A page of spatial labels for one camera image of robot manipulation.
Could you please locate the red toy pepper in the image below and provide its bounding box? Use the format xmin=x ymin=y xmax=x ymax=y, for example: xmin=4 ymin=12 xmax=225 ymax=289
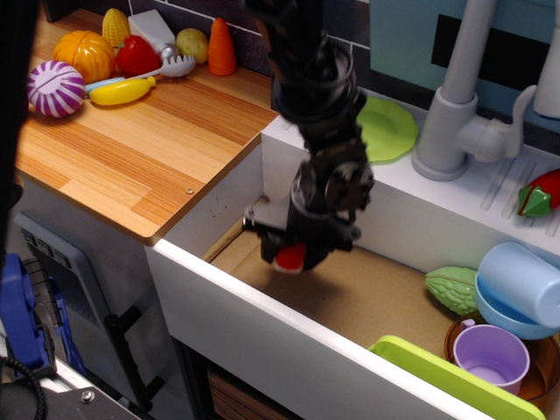
xmin=517 ymin=169 xmax=559 ymax=218

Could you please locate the yellow toy corn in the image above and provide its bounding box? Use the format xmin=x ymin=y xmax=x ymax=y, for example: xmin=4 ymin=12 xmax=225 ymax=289
xmin=101 ymin=8 xmax=130 ymax=47

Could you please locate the orange toy carrot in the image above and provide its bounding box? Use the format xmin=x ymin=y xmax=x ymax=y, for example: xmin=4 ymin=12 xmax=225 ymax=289
xmin=208 ymin=17 xmax=237 ymax=76

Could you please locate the green toy plate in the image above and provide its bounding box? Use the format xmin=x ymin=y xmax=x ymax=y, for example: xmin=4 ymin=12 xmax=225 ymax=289
xmin=357 ymin=96 xmax=419 ymax=165

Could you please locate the red white toy sushi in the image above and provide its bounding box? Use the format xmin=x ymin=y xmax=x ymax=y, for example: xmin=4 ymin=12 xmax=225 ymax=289
xmin=273 ymin=242 xmax=307 ymax=274

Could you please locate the blue toy bowl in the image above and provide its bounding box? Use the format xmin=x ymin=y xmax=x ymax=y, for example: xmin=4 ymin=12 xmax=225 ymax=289
xmin=475 ymin=279 xmax=559 ymax=340

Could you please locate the lime green tray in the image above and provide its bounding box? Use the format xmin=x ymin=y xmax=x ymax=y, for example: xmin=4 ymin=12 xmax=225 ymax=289
xmin=368 ymin=335 xmax=545 ymax=420

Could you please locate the grey pasta spoon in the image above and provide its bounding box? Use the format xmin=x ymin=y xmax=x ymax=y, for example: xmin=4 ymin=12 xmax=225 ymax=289
xmin=86 ymin=55 xmax=196 ymax=96

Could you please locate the orange transparent toy bowl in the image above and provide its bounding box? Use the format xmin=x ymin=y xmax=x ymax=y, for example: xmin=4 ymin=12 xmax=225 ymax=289
xmin=444 ymin=311 xmax=559 ymax=410

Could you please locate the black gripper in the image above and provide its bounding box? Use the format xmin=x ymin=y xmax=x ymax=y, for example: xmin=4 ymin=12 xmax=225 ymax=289
xmin=242 ymin=193 xmax=361 ymax=270

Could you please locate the purple white toy onion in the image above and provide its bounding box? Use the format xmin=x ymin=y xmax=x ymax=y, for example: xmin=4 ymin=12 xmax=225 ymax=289
xmin=26 ymin=60 xmax=86 ymax=118

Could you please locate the blue clamp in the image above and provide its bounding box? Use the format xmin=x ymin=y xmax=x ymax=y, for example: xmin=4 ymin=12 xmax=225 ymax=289
xmin=1 ymin=254 xmax=87 ymax=377

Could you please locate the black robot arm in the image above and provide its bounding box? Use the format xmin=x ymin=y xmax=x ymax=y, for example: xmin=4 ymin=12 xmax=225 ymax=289
xmin=242 ymin=1 xmax=375 ymax=274

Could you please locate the red toy strawberry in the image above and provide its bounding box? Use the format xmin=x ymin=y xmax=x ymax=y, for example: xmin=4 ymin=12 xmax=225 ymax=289
xmin=116 ymin=35 xmax=161 ymax=75

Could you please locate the black cable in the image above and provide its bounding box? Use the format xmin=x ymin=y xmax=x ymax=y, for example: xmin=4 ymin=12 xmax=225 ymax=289
xmin=0 ymin=356 xmax=47 ymax=420

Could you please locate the yellow toy banana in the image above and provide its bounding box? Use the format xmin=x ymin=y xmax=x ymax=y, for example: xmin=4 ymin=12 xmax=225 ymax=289
xmin=88 ymin=76 xmax=157 ymax=106

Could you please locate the white toy bottle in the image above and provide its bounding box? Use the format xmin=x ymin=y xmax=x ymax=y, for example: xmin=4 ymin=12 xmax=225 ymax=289
xmin=128 ymin=10 xmax=179 ymax=61

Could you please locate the grey toy faucet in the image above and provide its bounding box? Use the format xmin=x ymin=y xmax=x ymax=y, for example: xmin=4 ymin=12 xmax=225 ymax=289
xmin=412 ymin=0 xmax=537 ymax=181

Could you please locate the orange toy pumpkin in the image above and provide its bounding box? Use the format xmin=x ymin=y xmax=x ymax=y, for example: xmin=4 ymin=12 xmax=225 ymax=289
xmin=52 ymin=31 xmax=116 ymax=84

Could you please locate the green toy bitter gourd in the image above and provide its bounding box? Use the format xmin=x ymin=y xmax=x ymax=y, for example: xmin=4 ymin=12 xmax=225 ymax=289
xmin=424 ymin=266 xmax=478 ymax=316

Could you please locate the yellow toy potato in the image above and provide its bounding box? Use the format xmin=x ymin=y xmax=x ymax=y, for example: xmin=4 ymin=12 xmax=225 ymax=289
xmin=176 ymin=28 xmax=209 ymax=65

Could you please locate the light blue toy cup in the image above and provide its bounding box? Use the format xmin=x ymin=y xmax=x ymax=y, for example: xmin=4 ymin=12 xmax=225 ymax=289
xmin=478 ymin=242 xmax=559 ymax=329

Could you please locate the purple toy cup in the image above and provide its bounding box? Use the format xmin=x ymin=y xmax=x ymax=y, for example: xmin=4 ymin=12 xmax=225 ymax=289
xmin=452 ymin=318 xmax=530 ymax=396

